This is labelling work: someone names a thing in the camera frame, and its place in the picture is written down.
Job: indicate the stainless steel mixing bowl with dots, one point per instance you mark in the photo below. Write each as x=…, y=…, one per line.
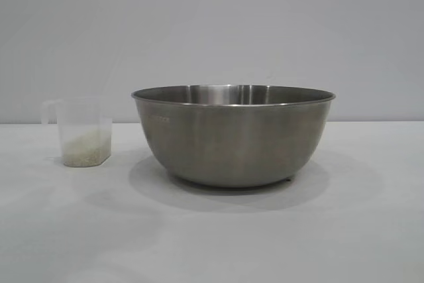
x=232, y=137

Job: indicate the clear plastic measuring cup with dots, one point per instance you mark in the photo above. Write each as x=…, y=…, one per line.
x=83, y=117

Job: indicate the white rice grains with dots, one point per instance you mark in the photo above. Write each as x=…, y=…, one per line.
x=84, y=155

